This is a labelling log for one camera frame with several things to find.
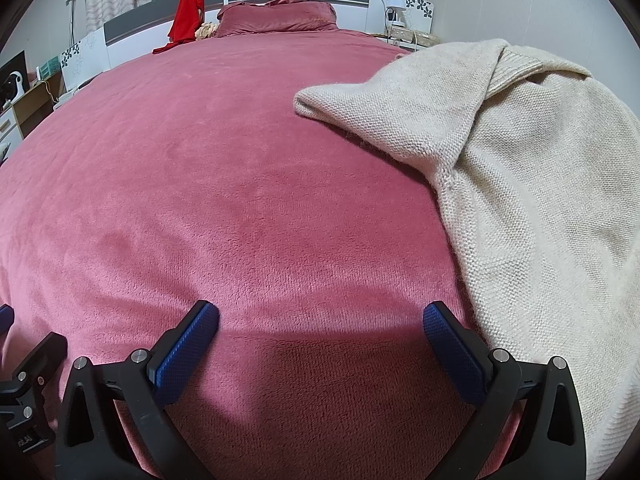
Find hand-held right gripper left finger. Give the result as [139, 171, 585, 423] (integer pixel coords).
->
[54, 300, 221, 480]

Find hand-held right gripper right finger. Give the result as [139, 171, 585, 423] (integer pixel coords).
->
[422, 301, 587, 480]

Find cream knit sweater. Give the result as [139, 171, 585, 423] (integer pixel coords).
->
[292, 39, 640, 480]

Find pink fleece blanket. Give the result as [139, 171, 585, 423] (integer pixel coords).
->
[0, 29, 493, 480]

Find white drawer unit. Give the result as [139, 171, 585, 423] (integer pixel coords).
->
[0, 107, 23, 148]

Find wooden desk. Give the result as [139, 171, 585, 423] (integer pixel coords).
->
[10, 80, 63, 136]

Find white desk fan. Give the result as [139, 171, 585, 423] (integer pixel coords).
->
[2, 71, 26, 108]

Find wicker box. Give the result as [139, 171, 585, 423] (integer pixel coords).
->
[387, 27, 441, 46]

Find red garment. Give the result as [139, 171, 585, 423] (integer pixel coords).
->
[152, 0, 207, 56]

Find pink pillow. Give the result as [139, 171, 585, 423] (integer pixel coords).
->
[215, 0, 340, 38]

